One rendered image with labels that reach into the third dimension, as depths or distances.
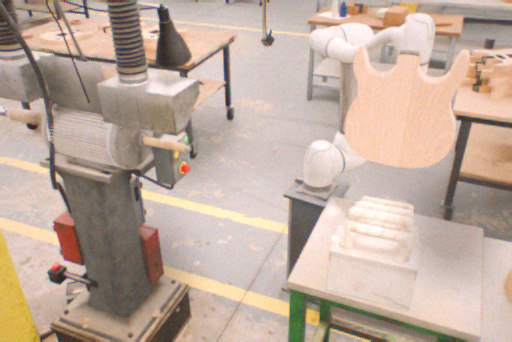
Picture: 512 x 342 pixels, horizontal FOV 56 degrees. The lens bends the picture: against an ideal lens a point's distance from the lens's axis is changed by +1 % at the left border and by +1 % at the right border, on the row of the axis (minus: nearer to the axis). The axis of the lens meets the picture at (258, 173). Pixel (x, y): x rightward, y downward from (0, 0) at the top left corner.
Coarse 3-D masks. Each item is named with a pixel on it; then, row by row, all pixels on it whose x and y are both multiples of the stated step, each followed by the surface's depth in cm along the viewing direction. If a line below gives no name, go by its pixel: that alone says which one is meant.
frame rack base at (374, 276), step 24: (360, 240) 156; (384, 240) 156; (336, 264) 153; (360, 264) 150; (384, 264) 146; (408, 264) 146; (336, 288) 158; (360, 288) 155; (384, 288) 151; (408, 288) 148
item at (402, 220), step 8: (352, 208) 153; (360, 208) 152; (360, 216) 152; (368, 216) 151; (376, 216) 150; (384, 216) 149; (392, 216) 149; (400, 216) 149; (400, 224) 148; (408, 224) 147
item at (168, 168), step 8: (168, 136) 218; (184, 136) 219; (160, 152) 212; (168, 152) 211; (160, 160) 215; (168, 160) 213; (176, 160) 216; (184, 160) 223; (160, 168) 217; (168, 168) 215; (176, 168) 217; (144, 176) 223; (160, 176) 220; (168, 176) 218; (176, 176) 219; (160, 184) 225
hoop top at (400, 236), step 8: (344, 224) 147; (352, 224) 146; (360, 224) 145; (360, 232) 145; (368, 232) 144; (376, 232) 143; (384, 232) 143; (392, 232) 142; (400, 232) 142; (400, 240) 141
